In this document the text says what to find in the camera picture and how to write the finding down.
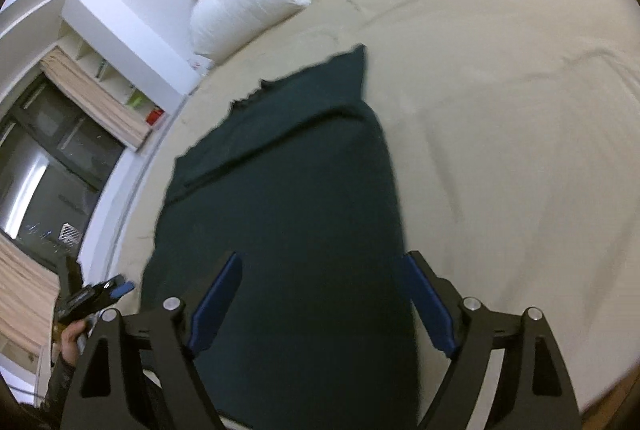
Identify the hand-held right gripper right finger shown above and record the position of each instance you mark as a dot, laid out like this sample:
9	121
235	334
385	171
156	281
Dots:
430	305

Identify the white wall shelf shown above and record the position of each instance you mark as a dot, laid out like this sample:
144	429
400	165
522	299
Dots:
107	70

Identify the white packet with red print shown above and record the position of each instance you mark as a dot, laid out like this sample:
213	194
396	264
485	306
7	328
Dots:
201	63

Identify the red box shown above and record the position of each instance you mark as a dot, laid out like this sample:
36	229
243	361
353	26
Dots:
156	117

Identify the dark green sweater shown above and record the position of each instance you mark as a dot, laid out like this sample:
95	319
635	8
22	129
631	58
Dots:
300	210

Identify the person's left forearm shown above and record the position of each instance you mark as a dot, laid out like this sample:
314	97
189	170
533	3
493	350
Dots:
52	390

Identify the white pillow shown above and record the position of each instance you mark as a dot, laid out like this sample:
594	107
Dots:
240	5

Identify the dark window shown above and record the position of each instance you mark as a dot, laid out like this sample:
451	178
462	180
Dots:
50	170

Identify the person's left hand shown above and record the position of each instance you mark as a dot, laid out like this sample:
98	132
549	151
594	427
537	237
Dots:
70	342

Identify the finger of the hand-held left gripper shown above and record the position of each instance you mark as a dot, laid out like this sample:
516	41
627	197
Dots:
120	288

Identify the beige roman blind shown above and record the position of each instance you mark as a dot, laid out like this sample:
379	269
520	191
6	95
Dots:
25	295
95	100

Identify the bed with beige sheet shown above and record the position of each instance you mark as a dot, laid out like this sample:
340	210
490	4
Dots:
500	110

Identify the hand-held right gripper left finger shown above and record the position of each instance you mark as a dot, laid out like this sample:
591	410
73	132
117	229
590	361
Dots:
215	305

